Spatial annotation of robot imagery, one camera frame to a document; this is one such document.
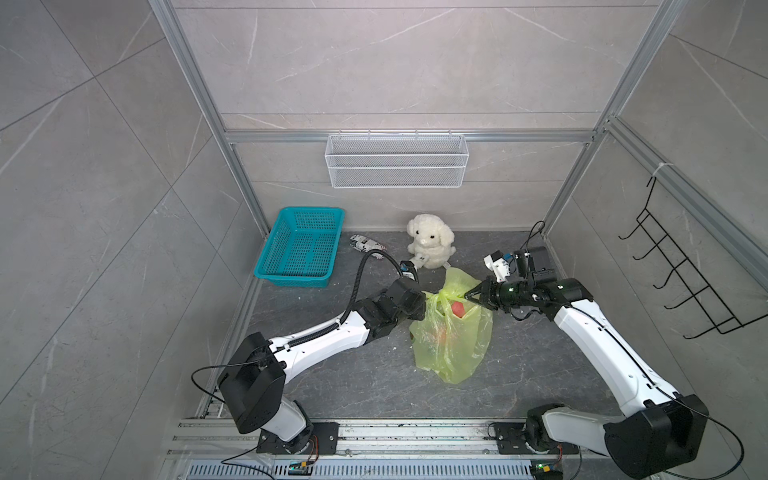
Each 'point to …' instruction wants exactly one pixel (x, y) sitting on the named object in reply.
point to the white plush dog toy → (432, 237)
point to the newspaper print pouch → (360, 243)
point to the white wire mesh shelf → (397, 161)
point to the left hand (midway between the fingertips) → (423, 293)
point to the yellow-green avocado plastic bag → (455, 332)
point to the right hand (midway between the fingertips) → (468, 295)
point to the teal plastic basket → (302, 247)
